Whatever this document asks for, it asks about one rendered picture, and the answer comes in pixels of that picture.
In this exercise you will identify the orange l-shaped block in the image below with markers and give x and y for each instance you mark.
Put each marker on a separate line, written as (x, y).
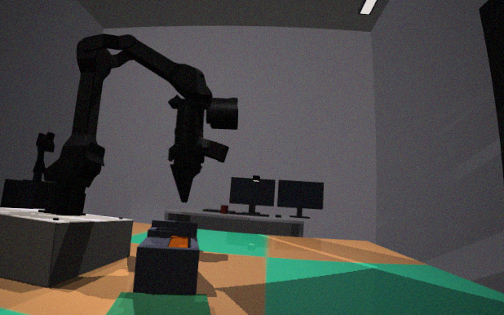
(181, 242)

